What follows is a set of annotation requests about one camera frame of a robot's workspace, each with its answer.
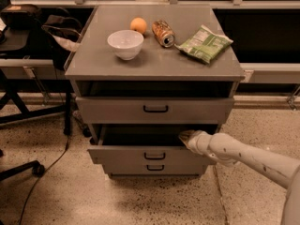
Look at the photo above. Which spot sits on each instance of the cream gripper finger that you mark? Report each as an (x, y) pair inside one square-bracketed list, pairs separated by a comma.
[(186, 136)]

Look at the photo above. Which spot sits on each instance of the white ceramic bowl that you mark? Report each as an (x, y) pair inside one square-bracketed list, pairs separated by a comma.
[(126, 44)]

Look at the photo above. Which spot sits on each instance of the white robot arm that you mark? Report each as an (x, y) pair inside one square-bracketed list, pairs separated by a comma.
[(226, 150)]

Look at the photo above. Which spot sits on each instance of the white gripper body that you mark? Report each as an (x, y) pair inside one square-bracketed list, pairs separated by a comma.
[(197, 142)]

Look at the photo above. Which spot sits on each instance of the grey drawer cabinet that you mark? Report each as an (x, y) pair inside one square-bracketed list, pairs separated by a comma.
[(156, 72)]

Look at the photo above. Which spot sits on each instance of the grey top drawer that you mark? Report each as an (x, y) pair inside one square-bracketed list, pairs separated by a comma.
[(154, 110)]

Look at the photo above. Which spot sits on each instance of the orange fruit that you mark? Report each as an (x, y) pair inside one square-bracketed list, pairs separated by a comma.
[(139, 25)]

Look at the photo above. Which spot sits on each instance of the dark bag with strap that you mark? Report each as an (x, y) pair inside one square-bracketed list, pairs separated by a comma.
[(63, 34)]

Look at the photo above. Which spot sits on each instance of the brown soda can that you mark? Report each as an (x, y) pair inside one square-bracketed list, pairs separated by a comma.
[(163, 33)]

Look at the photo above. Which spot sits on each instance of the black folding desk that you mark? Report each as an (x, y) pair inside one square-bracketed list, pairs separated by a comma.
[(30, 62)]

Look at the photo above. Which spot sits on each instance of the black office chair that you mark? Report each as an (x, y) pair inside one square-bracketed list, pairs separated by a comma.
[(34, 166)]

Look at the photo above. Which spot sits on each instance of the green chip bag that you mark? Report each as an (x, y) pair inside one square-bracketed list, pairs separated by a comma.
[(204, 45)]

